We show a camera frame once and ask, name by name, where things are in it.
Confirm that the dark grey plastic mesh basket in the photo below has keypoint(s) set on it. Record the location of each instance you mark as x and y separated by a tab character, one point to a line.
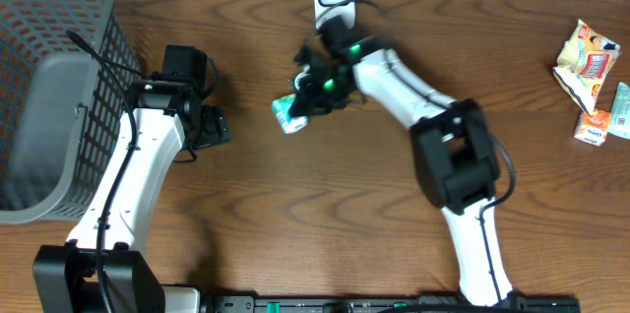
61	62

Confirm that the orange snack packet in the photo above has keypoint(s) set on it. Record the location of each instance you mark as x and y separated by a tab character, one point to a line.
593	128

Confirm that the teal white tissue packet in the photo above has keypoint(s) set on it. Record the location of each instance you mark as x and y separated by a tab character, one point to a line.
289	124

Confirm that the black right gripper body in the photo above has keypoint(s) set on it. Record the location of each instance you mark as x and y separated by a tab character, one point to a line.
317	92

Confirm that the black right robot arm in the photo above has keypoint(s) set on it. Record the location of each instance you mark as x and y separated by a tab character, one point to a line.
455	156

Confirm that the light teal snack packet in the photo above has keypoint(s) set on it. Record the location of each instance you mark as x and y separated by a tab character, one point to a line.
620	112

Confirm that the yellow red snack bag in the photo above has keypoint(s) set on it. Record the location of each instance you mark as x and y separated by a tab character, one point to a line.
583	65

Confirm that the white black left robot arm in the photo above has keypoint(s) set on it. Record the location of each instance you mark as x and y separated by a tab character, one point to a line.
102	266

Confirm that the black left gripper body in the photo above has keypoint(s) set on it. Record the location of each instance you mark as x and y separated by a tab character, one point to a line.
213	126

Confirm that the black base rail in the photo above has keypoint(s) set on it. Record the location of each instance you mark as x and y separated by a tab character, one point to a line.
424	303

